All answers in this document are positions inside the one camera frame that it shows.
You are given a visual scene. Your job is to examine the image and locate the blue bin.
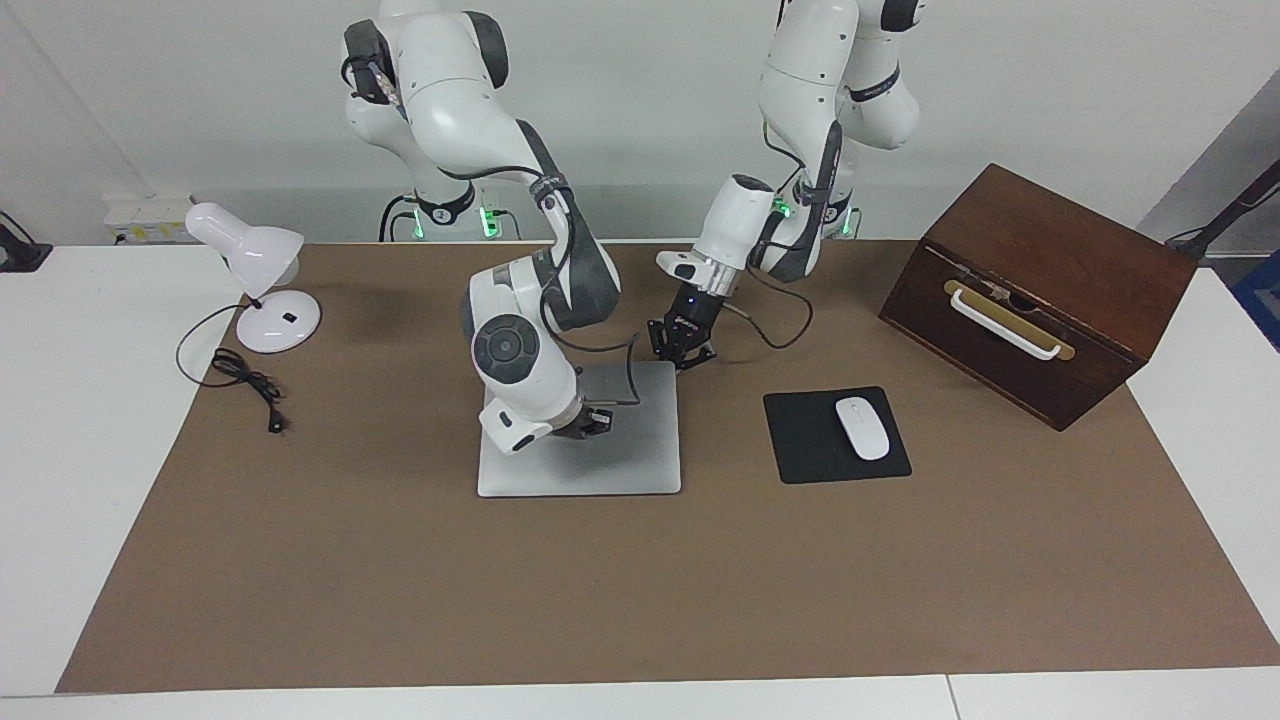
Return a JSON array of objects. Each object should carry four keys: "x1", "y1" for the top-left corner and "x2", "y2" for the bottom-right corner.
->
[{"x1": 1231, "y1": 248, "x2": 1280, "y2": 353}]

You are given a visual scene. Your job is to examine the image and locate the grey aluminium laptop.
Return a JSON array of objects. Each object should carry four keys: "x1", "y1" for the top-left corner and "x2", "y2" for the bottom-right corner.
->
[{"x1": 477, "y1": 360, "x2": 683, "y2": 498}]

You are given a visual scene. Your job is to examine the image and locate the white wall power strip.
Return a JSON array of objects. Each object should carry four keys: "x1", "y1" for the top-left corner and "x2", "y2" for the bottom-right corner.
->
[{"x1": 104, "y1": 194, "x2": 197, "y2": 245}]

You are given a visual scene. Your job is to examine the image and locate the black stand pole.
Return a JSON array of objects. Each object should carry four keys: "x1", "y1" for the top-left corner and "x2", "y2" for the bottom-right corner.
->
[{"x1": 1165, "y1": 158, "x2": 1280, "y2": 264}]

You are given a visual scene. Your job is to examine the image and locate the black clamp mount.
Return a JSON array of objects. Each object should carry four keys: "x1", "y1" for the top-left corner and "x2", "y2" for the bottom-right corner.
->
[{"x1": 0, "y1": 210, "x2": 53, "y2": 274}]

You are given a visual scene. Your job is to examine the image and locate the white computer mouse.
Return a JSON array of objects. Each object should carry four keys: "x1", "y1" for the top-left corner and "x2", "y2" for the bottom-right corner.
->
[{"x1": 835, "y1": 397, "x2": 891, "y2": 462}]

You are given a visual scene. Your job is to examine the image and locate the black lamp power cable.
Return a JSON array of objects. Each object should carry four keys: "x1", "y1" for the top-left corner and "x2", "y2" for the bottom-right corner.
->
[{"x1": 176, "y1": 303, "x2": 291, "y2": 436}]

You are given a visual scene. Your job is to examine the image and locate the dark brown wooden box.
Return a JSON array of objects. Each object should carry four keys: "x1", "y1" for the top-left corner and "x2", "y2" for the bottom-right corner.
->
[{"x1": 878, "y1": 163, "x2": 1198, "y2": 432}]

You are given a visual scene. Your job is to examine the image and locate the white box handle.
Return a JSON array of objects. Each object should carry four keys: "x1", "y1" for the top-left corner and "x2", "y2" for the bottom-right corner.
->
[{"x1": 950, "y1": 288, "x2": 1063, "y2": 361}]

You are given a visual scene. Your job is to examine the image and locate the brown table mat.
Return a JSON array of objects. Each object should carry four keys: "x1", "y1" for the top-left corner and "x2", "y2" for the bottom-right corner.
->
[{"x1": 55, "y1": 240, "x2": 1280, "y2": 694}]

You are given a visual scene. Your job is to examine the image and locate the black mouse pad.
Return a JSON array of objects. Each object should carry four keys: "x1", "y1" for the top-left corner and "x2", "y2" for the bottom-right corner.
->
[{"x1": 763, "y1": 386, "x2": 913, "y2": 485}]

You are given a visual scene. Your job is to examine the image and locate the brass handle plate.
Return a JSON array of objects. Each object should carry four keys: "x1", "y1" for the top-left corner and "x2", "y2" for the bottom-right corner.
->
[{"x1": 943, "y1": 279, "x2": 1077, "y2": 362}]

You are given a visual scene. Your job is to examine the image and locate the white desk lamp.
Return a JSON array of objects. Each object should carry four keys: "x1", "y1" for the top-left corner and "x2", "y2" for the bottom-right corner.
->
[{"x1": 185, "y1": 202, "x2": 323, "y2": 354}]

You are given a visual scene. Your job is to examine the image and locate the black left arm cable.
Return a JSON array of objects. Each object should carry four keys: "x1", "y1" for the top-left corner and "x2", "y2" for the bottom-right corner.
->
[{"x1": 725, "y1": 118, "x2": 847, "y2": 352}]

